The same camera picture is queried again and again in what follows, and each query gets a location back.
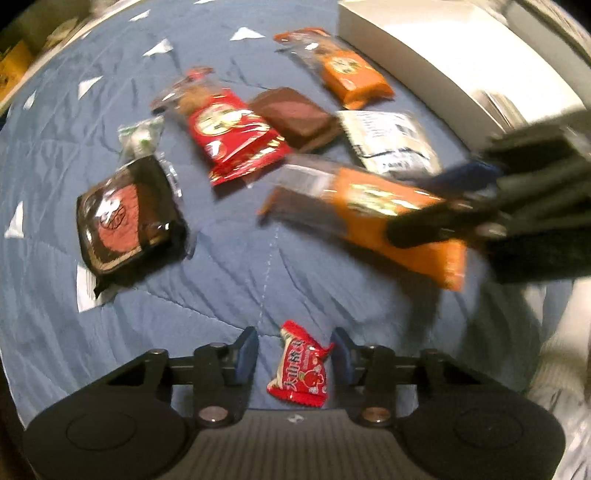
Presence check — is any dark packet with red circle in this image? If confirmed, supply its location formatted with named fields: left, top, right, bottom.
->
left=76, top=154, right=190, bottom=297

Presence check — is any green white wrapped candy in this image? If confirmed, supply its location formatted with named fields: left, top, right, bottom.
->
left=117, top=115, right=167, bottom=160

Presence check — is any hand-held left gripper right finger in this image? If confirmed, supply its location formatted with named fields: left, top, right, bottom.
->
left=330, top=327, right=491, bottom=429

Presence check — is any brown chocolate cake packet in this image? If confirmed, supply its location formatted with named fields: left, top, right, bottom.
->
left=248, top=87, right=343, bottom=154

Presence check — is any white cardboard box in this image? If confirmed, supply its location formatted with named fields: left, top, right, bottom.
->
left=337, top=0, right=587, bottom=153

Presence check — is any red biscuit packet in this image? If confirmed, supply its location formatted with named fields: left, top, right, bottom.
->
left=152, top=67, right=294, bottom=188

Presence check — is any orange biscuit packet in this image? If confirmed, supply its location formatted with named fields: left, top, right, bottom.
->
left=257, top=154, right=469, bottom=291
left=273, top=28, right=397, bottom=110

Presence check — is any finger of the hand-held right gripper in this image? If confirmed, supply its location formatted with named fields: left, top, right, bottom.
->
left=413, top=161, right=505, bottom=200
left=385, top=198, right=502, bottom=251

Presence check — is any yellow cardboard box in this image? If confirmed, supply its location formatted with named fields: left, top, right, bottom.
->
left=0, top=39, right=35, bottom=100

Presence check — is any small red candy packet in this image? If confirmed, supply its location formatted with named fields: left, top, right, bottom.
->
left=267, top=320, right=335, bottom=408

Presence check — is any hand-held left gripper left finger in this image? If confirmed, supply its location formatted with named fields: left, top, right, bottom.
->
left=95, top=326, right=260, bottom=429

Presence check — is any wooden shelf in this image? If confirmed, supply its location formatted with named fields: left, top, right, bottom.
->
left=0, top=0, right=114, bottom=116

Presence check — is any pale foil snack packet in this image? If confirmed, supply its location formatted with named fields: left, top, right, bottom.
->
left=336, top=110, right=443, bottom=178

